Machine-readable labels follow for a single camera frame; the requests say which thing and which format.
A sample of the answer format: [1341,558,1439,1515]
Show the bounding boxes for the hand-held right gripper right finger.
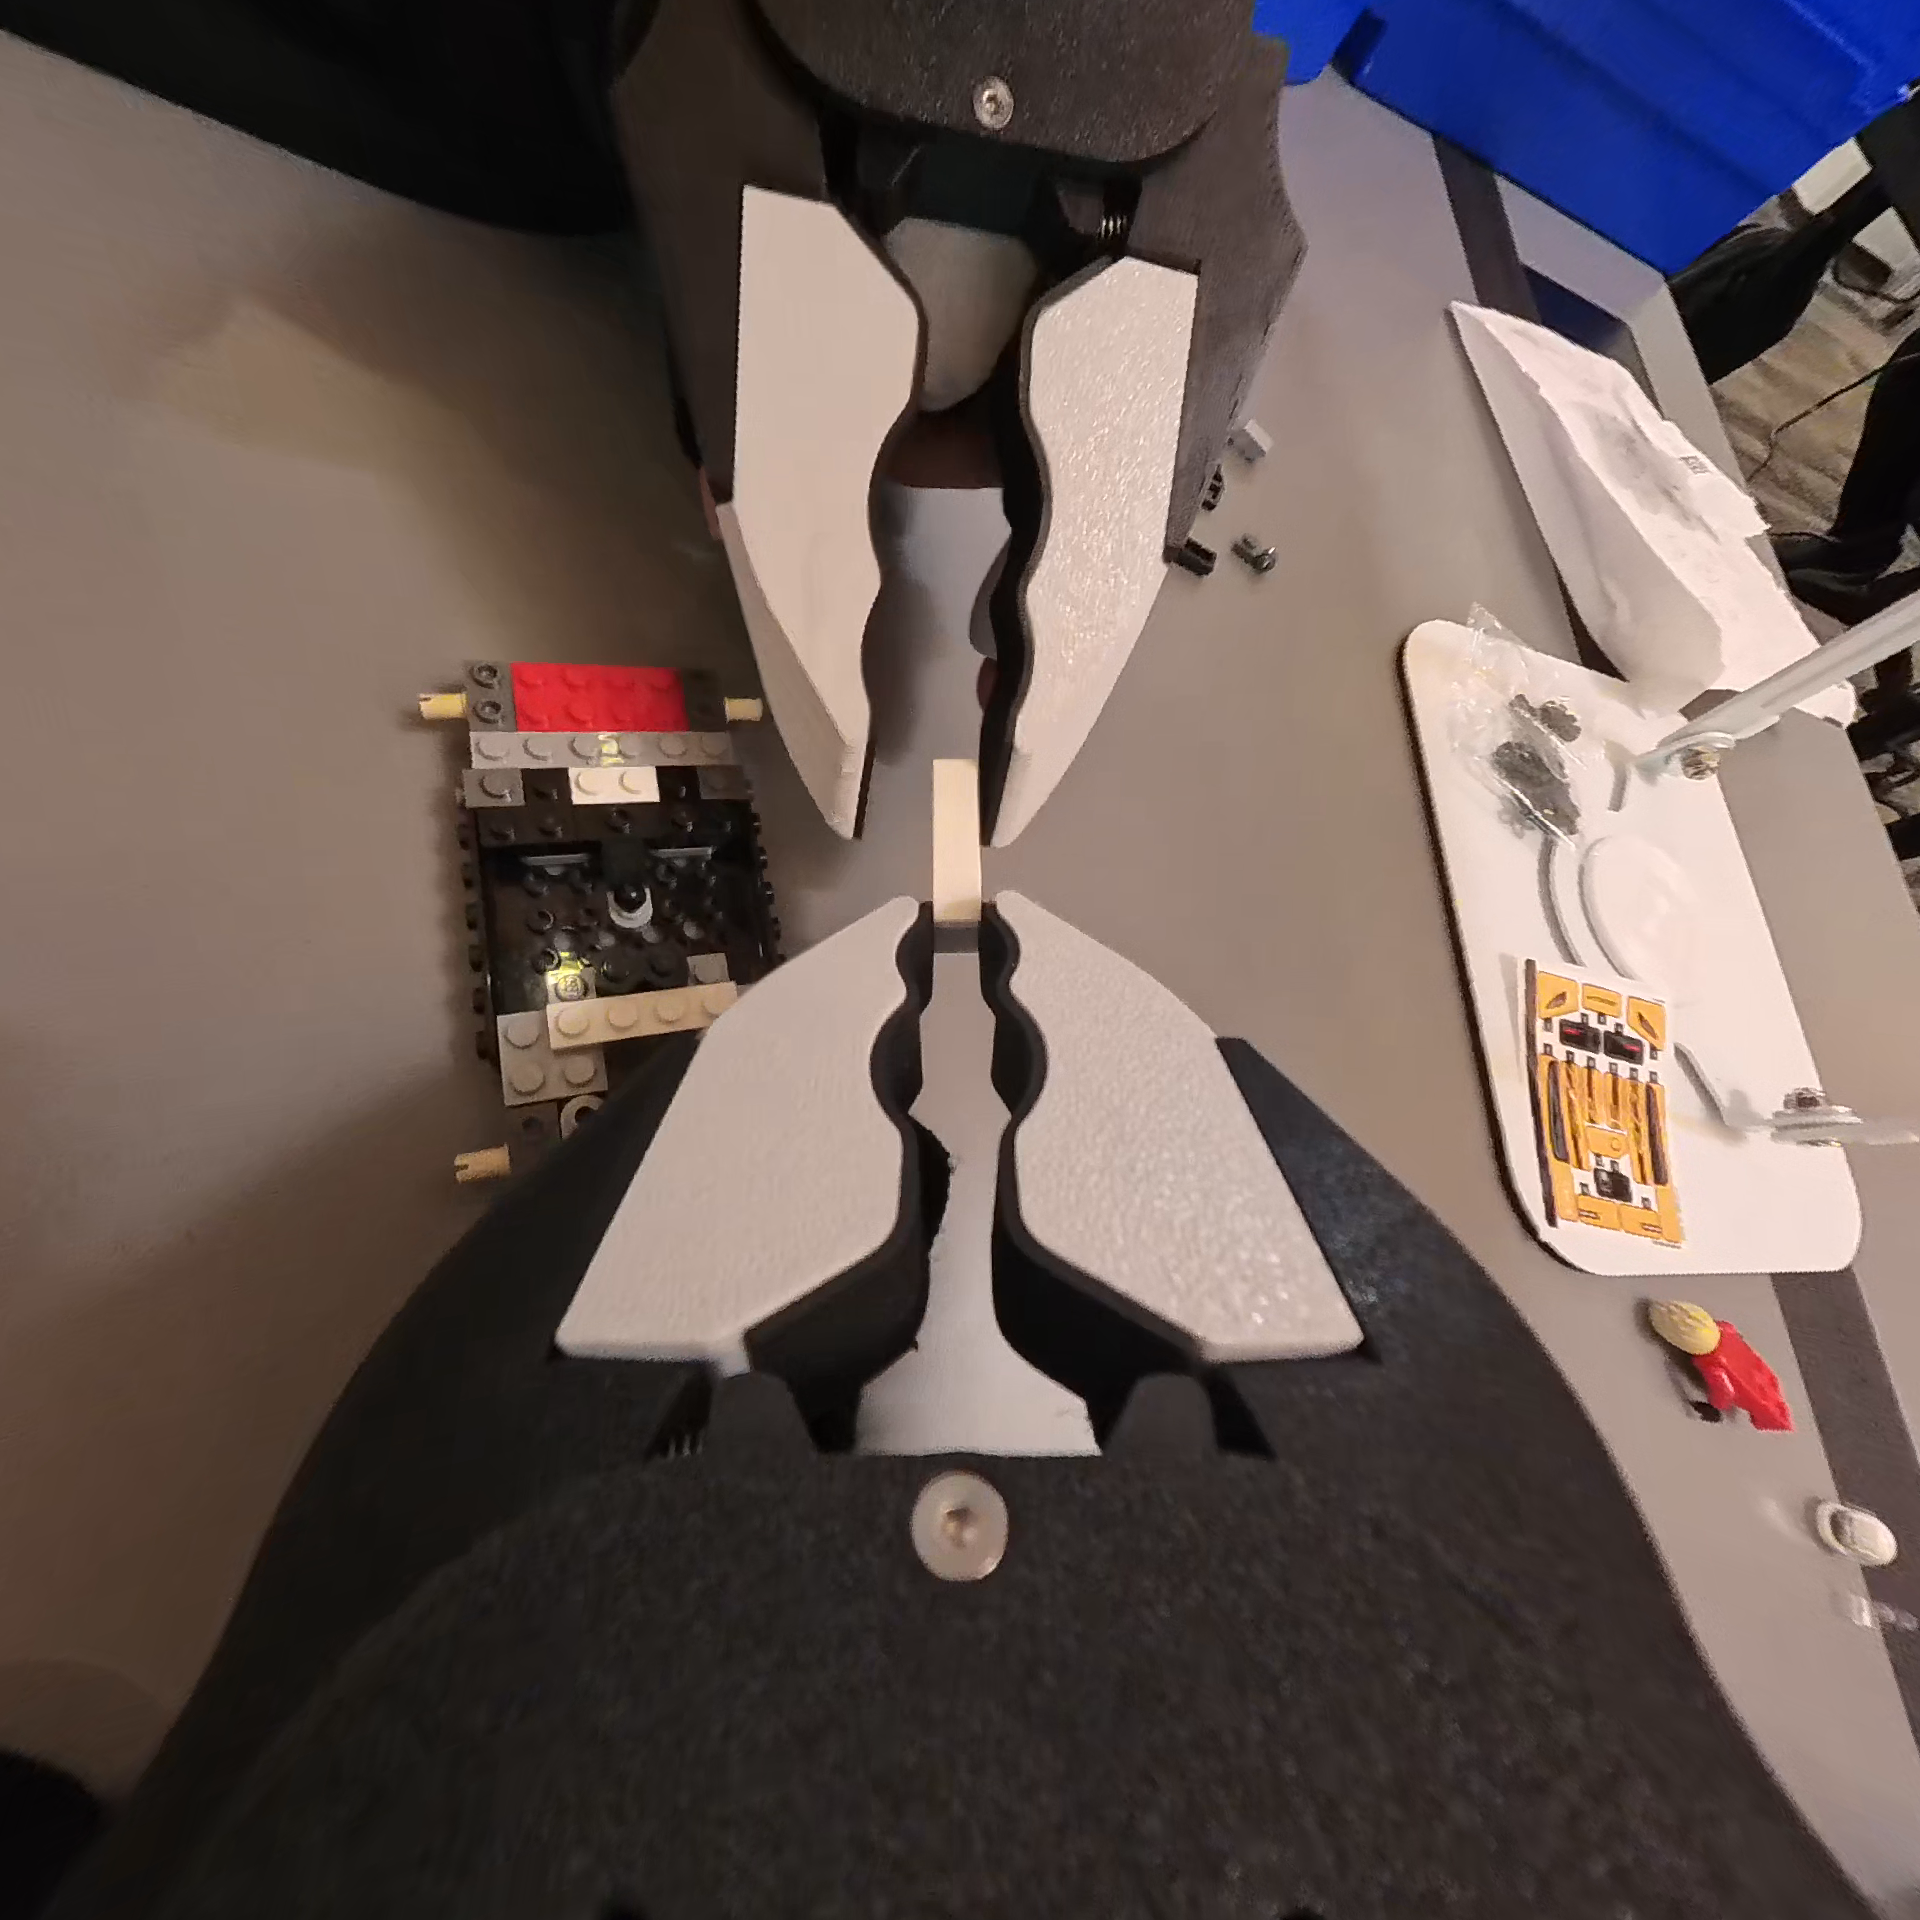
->
[979,891,1366,1453]

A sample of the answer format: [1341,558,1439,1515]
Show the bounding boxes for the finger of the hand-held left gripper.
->
[713,181,921,842]
[975,251,1203,847]

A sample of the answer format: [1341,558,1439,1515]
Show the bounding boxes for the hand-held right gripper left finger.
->
[556,893,951,1453]

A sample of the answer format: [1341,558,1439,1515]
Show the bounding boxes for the small brick pieces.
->
[1171,421,1279,583]

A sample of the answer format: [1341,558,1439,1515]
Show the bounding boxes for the brick car chassis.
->
[417,656,794,1190]

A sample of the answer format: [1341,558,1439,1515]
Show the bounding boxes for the white long tile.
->
[929,757,988,957]

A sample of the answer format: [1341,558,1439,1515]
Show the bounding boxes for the white book stand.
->
[1398,592,1920,1279]

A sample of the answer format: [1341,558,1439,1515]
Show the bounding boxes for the person's left forearm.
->
[0,0,639,240]

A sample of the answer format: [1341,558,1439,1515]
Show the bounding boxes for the grey desk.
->
[0,30,1920,1920]

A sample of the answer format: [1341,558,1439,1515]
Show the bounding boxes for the person's left hand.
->
[891,422,1007,491]

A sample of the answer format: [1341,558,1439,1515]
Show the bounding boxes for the orange sticker sheet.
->
[1522,957,1685,1251]

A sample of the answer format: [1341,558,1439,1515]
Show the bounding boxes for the clear bag of black gears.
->
[1447,598,1596,837]

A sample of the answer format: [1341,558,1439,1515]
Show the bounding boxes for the white printed paper bag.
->
[1447,299,1862,731]

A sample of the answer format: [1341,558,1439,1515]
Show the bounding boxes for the red minifigure torso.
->
[1647,1295,1797,1432]

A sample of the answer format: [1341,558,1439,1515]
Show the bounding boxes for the black backpack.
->
[1668,188,1895,383]

